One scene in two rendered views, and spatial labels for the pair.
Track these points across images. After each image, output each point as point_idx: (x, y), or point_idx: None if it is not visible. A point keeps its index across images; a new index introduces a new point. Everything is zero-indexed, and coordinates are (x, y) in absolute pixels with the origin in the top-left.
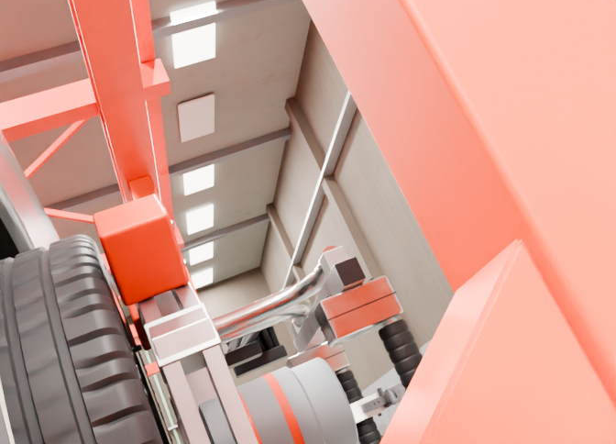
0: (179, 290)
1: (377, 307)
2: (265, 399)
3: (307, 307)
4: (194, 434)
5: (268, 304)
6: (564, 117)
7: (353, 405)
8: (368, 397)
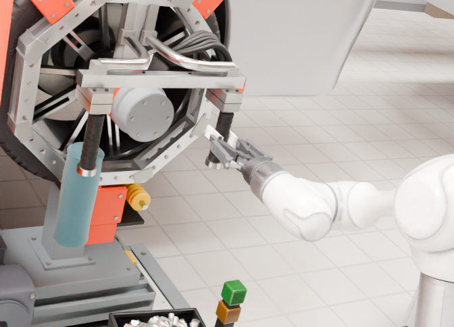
0: (49, 24)
1: (85, 102)
2: (113, 88)
3: (188, 67)
4: (13, 78)
5: (136, 51)
6: None
7: (211, 130)
8: (217, 135)
